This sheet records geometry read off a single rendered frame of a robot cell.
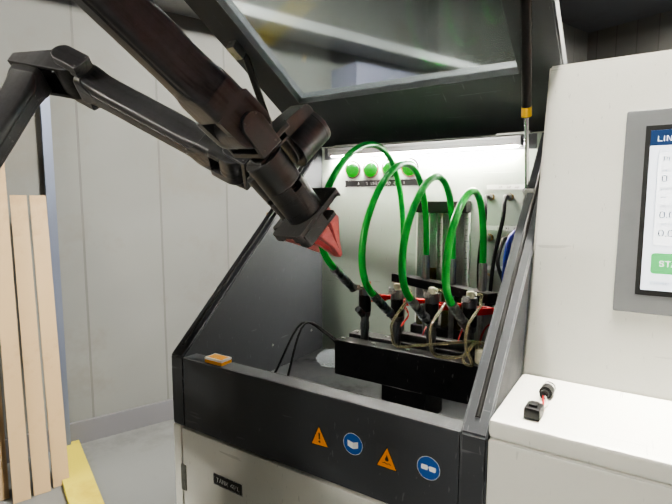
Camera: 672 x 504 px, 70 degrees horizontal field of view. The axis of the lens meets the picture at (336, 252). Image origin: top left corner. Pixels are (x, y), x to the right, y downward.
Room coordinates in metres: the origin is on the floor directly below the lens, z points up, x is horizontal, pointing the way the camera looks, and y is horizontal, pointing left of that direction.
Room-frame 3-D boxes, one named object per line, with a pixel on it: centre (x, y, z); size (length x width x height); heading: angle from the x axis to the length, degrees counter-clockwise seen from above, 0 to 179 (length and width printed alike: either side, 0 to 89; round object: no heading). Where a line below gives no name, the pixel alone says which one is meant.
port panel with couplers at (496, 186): (1.15, -0.41, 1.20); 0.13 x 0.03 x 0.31; 57
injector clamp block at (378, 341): (1.00, -0.17, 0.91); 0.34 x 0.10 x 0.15; 57
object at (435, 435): (0.86, 0.06, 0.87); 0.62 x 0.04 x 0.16; 57
